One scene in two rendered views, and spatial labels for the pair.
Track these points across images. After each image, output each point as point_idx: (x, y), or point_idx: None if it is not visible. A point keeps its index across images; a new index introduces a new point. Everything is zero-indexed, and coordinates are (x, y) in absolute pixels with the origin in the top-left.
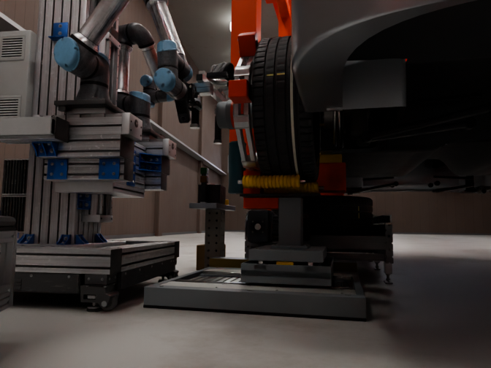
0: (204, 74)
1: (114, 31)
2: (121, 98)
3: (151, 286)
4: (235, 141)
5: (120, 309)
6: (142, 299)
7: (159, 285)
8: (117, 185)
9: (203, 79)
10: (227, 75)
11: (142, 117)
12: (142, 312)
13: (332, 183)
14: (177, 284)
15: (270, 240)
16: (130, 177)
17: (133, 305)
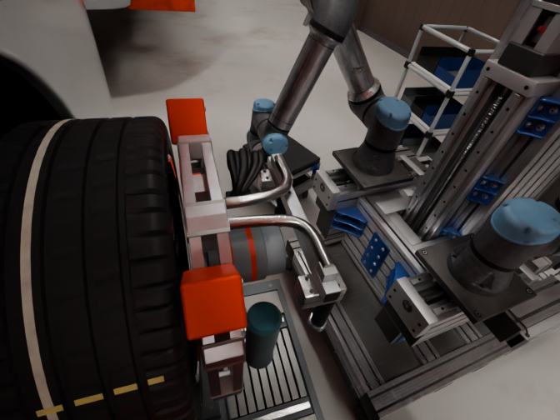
0: (271, 160)
1: (517, 55)
2: None
3: (275, 281)
4: (260, 302)
5: (285, 274)
6: (300, 308)
7: (270, 283)
8: (347, 243)
9: (267, 166)
10: (227, 166)
11: (467, 245)
12: (268, 276)
13: None
14: (267, 301)
15: None
16: (322, 232)
17: (289, 288)
